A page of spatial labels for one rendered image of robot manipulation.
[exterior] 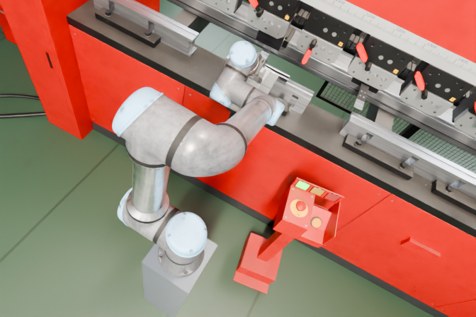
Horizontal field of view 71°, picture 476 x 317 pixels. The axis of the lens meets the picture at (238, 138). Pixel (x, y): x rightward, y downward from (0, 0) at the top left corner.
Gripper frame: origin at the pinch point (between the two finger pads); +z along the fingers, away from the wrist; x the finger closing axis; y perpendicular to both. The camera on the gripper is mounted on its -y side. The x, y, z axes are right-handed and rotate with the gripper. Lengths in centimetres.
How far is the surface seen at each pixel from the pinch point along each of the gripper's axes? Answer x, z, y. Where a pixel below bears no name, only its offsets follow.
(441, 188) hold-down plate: -87, 14, 1
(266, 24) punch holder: 3.0, -11.2, 18.0
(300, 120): -24.9, 14.2, -3.8
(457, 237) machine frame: -105, 19, -12
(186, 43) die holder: 33.3, 9.0, -0.1
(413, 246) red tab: -98, 32, -27
